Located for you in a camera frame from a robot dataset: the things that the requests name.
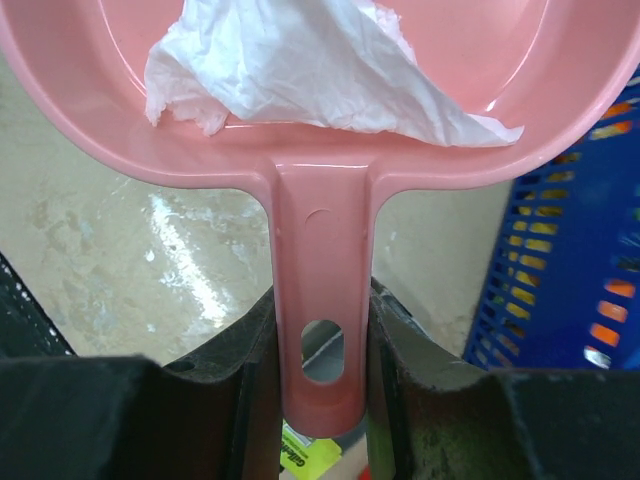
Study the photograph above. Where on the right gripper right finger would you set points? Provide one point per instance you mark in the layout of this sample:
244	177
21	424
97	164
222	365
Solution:
426	408

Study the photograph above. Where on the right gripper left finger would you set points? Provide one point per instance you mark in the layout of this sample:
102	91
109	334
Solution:
238	421

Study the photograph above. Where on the paper scrap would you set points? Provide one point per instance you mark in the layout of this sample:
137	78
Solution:
332	64

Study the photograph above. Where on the pink dustpan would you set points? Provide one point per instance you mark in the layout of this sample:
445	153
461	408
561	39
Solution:
550	67

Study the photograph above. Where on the black green razor box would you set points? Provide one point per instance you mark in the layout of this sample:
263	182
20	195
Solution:
305	457

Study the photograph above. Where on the blue plastic basket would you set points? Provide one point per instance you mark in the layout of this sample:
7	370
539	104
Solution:
562	287

